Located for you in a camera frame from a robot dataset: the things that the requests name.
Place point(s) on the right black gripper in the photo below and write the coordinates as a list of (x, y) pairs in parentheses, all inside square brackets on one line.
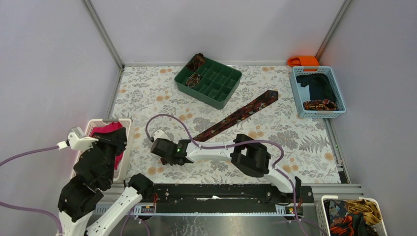
[(169, 162)]

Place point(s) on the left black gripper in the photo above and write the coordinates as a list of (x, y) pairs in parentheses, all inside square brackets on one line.
[(114, 139)]

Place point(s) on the dark red patterned tie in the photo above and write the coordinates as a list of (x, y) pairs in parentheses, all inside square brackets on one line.
[(261, 102)]

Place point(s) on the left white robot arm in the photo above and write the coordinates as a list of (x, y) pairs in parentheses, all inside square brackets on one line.
[(77, 203)]

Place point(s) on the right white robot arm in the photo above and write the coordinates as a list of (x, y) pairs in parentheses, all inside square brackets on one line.
[(250, 156)]

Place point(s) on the magenta cloth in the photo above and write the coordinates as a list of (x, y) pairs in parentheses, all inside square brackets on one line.
[(107, 129)]

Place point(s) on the white basket left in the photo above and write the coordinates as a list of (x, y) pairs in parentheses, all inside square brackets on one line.
[(120, 173)]

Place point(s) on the white basket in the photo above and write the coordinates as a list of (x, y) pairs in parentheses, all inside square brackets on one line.
[(375, 230), (120, 173)]

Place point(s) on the striped rolled tie in tray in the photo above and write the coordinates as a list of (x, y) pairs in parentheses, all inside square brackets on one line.
[(193, 80)]

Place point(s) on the green compartment organizer tray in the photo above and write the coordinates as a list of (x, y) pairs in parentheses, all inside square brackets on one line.
[(217, 85)]

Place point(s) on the brown rolled tie back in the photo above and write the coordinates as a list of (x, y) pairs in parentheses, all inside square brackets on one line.
[(197, 61)]

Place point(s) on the floral tablecloth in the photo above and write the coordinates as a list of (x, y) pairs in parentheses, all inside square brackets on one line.
[(151, 98)]

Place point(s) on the light blue plastic basket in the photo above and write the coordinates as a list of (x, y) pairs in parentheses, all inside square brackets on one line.
[(302, 94)]

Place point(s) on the orange cloth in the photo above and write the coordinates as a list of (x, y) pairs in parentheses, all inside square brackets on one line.
[(310, 63)]

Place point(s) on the colourful patterned tie in basket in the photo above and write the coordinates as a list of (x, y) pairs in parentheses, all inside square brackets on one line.
[(320, 105)]

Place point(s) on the dark navy cloth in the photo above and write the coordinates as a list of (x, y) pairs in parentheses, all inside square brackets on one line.
[(319, 86)]

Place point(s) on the orange black floral tie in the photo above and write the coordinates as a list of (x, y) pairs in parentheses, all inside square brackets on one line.
[(343, 223)]

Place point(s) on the white basket bottom right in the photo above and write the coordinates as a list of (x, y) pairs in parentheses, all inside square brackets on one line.
[(375, 230)]

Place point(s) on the gold yellow tie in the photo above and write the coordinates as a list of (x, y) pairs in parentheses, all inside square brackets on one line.
[(369, 209)]

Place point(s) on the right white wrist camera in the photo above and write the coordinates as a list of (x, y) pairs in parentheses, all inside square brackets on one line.
[(159, 134)]

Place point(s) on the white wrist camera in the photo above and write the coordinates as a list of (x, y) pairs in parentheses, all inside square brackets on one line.
[(159, 134), (77, 140)]

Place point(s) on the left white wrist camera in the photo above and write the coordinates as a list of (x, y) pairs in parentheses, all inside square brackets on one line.
[(77, 140)]

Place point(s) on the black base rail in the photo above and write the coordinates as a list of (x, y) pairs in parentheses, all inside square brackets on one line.
[(228, 199)]

